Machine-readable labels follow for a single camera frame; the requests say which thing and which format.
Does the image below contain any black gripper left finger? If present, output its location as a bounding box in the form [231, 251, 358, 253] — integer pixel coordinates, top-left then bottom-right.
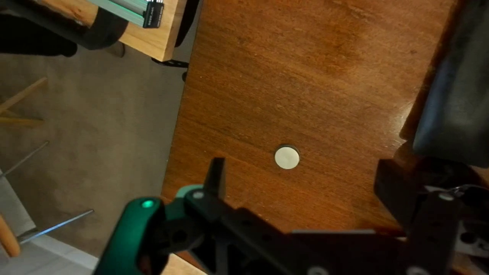
[204, 157, 226, 199]

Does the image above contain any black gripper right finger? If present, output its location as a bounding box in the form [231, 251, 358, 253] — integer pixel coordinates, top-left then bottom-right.
[375, 158, 427, 230]

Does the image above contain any small white round lid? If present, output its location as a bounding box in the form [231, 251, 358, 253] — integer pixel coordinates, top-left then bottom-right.
[274, 146, 301, 169]

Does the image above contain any long dark cardboard box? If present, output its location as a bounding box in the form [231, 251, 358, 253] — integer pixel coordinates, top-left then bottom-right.
[411, 0, 489, 166]

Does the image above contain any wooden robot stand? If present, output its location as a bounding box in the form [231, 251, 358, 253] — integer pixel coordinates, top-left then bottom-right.
[35, 0, 199, 60]

